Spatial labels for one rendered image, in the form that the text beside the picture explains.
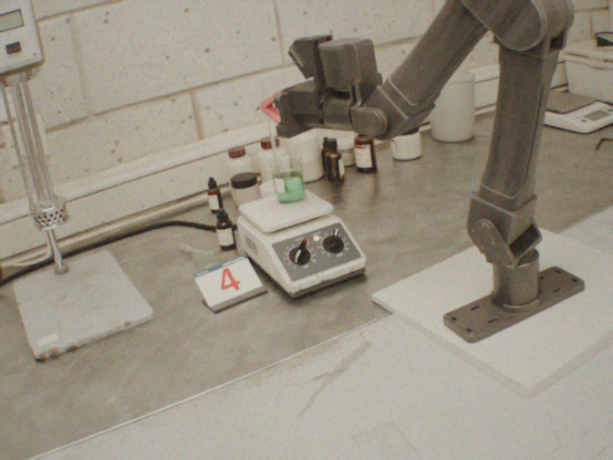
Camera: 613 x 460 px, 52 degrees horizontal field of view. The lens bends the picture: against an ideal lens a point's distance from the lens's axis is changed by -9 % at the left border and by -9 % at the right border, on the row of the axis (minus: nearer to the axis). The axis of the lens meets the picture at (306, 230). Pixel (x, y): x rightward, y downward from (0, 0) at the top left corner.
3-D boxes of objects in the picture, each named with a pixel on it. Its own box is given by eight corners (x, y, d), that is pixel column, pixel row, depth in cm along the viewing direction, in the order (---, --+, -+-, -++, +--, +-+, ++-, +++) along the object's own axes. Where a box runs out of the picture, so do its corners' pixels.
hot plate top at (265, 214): (336, 211, 106) (335, 205, 106) (264, 234, 102) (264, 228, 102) (303, 191, 116) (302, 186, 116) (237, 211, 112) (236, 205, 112)
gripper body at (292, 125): (270, 95, 95) (306, 96, 90) (319, 78, 101) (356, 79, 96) (277, 139, 97) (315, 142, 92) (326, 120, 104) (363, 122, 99)
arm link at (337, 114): (311, 87, 92) (349, 88, 87) (339, 77, 95) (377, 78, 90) (320, 134, 94) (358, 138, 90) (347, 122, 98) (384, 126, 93)
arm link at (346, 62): (300, 49, 88) (369, 47, 79) (342, 36, 93) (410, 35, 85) (315, 131, 92) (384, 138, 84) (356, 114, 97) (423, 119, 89)
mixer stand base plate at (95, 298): (156, 318, 99) (155, 311, 99) (36, 361, 91) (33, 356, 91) (109, 253, 124) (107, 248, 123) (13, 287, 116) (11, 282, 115)
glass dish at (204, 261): (220, 259, 115) (217, 248, 114) (234, 270, 110) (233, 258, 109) (191, 271, 112) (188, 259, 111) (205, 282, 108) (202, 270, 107)
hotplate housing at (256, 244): (369, 273, 103) (364, 224, 100) (291, 301, 99) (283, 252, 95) (306, 227, 122) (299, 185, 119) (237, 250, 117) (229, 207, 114)
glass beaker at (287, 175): (306, 207, 108) (299, 159, 105) (273, 210, 109) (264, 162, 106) (310, 193, 114) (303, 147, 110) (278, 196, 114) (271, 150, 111)
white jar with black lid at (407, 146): (423, 151, 153) (420, 120, 150) (419, 161, 147) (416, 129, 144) (395, 151, 155) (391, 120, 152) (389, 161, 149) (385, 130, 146)
